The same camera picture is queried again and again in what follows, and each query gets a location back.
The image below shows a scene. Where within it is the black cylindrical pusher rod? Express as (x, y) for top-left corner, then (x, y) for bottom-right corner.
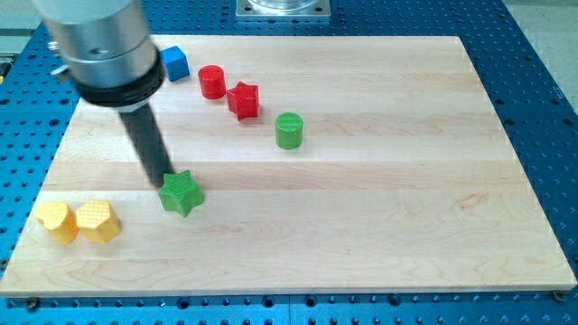
(119, 104), (173, 189)

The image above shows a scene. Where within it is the green star block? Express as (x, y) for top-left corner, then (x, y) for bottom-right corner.
(158, 170), (204, 218)

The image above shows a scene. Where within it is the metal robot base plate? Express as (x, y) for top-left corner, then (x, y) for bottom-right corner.
(236, 0), (331, 18)

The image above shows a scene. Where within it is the wooden board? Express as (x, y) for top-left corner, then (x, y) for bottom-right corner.
(1, 35), (576, 297)

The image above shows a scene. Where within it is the red star block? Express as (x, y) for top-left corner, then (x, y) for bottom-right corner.
(227, 81), (260, 121)

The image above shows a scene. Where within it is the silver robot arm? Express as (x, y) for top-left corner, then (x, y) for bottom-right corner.
(33, 0), (173, 188)

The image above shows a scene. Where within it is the yellow hexagon block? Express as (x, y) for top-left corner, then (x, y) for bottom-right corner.
(76, 200), (121, 244)

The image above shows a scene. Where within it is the red cylinder block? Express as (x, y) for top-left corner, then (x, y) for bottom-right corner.
(198, 65), (226, 99)

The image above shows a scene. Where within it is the green cylinder block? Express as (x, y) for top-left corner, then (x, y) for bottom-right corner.
(275, 112), (303, 150)

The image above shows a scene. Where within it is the blue cube block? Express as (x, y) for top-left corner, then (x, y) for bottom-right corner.
(160, 46), (190, 82)

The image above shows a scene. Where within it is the yellow heart block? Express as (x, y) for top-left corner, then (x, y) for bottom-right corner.
(33, 201), (79, 246)

